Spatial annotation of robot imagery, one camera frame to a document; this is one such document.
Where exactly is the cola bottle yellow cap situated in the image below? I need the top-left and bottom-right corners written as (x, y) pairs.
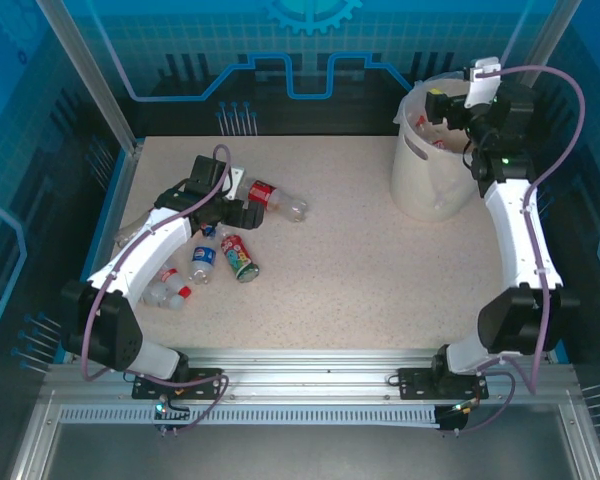
top-left (247, 178), bottom-right (309, 224)

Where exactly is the crushed colourful soda can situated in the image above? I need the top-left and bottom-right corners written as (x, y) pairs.
top-left (219, 233), bottom-right (261, 284)

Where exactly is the blue label cola bottle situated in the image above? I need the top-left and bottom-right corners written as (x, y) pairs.
top-left (187, 227), bottom-right (219, 286)

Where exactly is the crushed cola bottle red cap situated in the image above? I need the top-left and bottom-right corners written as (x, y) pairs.
top-left (113, 209), bottom-right (156, 247)

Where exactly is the clear bottle red cap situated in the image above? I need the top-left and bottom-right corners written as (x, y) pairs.
top-left (140, 264), bottom-right (193, 312)

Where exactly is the white trash bin with liner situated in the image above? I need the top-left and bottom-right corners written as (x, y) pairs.
top-left (393, 72), bottom-right (481, 211)

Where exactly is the cream plastic bin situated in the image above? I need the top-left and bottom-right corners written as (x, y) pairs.
top-left (389, 74), bottom-right (486, 222)

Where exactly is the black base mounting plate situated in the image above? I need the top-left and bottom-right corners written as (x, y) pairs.
top-left (131, 366), bottom-right (225, 401)
top-left (396, 366), bottom-right (490, 401)

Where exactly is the black connector box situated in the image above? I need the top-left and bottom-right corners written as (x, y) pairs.
top-left (152, 397), bottom-right (192, 437)
top-left (435, 399), bottom-right (474, 437)

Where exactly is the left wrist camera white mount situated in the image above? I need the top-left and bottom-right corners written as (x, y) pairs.
top-left (223, 166), bottom-right (245, 197)

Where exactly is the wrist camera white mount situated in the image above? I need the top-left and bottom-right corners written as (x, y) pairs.
top-left (223, 166), bottom-right (245, 197)
top-left (462, 56), bottom-right (502, 110)

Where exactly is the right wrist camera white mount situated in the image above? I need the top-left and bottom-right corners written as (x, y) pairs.
top-left (462, 56), bottom-right (502, 110)

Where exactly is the purple cable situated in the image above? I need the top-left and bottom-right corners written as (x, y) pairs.
top-left (79, 143), bottom-right (230, 434)
top-left (459, 64), bottom-right (587, 434)

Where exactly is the aluminium frame post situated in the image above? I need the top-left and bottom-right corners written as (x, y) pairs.
top-left (492, 0), bottom-right (584, 104)
top-left (34, 0), bottom-right (145, 157)

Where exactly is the aluminium table side rail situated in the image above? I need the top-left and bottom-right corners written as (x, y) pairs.
top-left (62, 142), bottom-right (146, 364)

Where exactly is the aluminium extrusion rail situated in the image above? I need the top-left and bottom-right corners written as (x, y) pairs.
top-left (42, 346), bottom-right (579, 407)

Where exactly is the white slotted cable duct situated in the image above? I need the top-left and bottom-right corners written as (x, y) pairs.
top-left (58, 405), bottom-right (442, 426)

